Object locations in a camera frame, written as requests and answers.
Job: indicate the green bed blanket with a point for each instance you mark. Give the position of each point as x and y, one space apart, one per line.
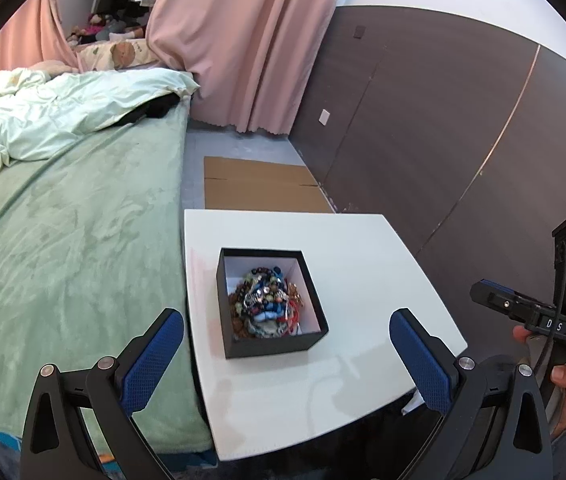
73 240

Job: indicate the white paper sheet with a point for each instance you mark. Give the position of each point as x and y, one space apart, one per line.
413 402

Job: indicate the printed pillow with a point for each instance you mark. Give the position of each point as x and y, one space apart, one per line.
113 54

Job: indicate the white wall socket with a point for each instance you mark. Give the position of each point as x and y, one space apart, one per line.
324 116

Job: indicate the dark wall plate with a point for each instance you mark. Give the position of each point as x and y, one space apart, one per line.
358 32

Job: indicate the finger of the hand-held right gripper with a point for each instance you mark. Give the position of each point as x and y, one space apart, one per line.
498 300

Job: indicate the flat cardboard sheet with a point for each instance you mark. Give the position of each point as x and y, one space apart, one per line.
263 185

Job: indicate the black cloth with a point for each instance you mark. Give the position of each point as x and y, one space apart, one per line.
153 109

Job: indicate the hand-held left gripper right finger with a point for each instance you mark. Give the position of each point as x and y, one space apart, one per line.
423 360

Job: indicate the pink curtain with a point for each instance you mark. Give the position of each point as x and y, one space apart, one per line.
33 30
243 35

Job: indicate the pile of plush toys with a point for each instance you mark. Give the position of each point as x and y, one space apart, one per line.
103 27

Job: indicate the pale green duvet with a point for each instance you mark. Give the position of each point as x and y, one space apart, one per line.
53 105

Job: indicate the black jewelry box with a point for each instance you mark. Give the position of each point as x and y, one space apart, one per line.
273 347

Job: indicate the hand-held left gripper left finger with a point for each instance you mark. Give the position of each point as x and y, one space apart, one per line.
153 360

